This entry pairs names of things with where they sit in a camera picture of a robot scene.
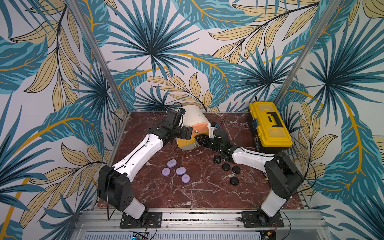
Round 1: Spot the orange top drawer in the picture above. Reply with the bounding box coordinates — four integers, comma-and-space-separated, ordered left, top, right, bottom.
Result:
192, 123, 209, 138

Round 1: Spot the yellow drawer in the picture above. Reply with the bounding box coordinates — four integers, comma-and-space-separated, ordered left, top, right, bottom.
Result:
177, 137, 197, 147

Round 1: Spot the white cylindrical drawer cabinet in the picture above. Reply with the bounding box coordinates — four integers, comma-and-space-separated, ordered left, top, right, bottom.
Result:
177, 104, 211, 151

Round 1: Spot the black round earphone case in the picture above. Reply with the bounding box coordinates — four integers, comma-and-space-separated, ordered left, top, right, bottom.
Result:
232, 166, 241, 174
230, 177, 239, 186
222, 163, 231, 171

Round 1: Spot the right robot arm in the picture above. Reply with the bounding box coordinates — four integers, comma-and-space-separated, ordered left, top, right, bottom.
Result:
195, 129, 305, 218

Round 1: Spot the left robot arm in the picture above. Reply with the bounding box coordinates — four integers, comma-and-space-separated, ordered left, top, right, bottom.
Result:
97, 108, 193, 220

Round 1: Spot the purple earphone case upper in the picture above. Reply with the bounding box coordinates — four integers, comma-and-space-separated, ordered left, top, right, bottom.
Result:
167, 159, 177, 168

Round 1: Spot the purple earphone case middle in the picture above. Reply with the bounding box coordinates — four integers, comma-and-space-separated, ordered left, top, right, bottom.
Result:
176, 167, 186, 176

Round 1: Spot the purple round earphone case lower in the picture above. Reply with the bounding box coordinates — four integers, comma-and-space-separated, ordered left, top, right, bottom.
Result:
181, 174, 191, 184

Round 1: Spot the purple round earphone case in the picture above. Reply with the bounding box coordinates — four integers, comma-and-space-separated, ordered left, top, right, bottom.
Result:
181, 174, 191, 184
161, 168, 171, 177

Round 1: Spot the purple round earphone case left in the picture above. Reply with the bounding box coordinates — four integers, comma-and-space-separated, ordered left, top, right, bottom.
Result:
161, 168, 171, 177

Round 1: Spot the yellow black toolbox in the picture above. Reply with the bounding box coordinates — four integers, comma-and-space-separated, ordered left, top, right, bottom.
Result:
248, 102, 293, 154

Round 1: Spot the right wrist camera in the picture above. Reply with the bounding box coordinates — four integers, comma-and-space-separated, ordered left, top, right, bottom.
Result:
208, 122, 219, 138

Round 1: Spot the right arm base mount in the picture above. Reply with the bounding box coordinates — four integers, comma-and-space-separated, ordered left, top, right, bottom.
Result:
238, 211, 285, 229

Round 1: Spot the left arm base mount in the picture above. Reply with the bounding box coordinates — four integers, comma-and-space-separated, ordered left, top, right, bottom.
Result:
120, 212, 163, 229

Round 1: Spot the aluminium front rail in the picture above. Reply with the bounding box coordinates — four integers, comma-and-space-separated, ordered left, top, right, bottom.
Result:
70, 208, 333, 240

